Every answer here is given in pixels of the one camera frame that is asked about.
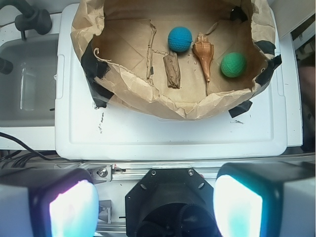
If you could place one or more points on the orange spiral seashell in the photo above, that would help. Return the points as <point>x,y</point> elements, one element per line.
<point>204,51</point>

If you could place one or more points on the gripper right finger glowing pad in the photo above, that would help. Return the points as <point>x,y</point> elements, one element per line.
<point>274,199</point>

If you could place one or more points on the green dimpled ball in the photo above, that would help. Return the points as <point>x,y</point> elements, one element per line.
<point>233,64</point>

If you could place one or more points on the brown wood piece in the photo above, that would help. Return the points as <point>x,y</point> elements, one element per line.
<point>172,70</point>

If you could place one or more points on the blue dimpled ball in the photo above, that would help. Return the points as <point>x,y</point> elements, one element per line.
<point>179,39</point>

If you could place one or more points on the white plastic lid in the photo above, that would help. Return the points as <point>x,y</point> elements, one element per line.
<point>83,131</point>

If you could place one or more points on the brown paper bag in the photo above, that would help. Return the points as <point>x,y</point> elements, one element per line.
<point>121,44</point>

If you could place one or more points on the black octagonal mount plate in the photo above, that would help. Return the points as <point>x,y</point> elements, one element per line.
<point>171,203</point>

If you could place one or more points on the grey plastic bin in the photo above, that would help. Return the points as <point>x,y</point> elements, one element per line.
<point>27,94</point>

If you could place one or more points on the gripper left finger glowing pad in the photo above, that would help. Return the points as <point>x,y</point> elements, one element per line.
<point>41,202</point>

